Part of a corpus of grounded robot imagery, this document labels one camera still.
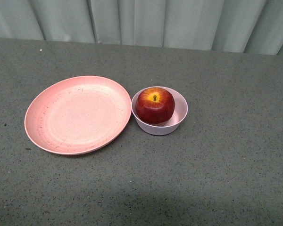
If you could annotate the red apple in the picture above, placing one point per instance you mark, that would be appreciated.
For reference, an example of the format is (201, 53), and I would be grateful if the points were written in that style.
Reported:
(155, 105)

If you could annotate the light pink bowl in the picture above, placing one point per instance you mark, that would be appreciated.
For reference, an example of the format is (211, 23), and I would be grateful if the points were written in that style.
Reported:
(180, 112)

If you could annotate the pink round plate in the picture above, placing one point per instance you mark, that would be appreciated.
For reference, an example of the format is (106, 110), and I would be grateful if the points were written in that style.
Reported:
(78, 115)

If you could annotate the white pleated curtain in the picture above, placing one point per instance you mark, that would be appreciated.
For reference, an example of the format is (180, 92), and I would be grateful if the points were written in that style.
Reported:
(249, 26)

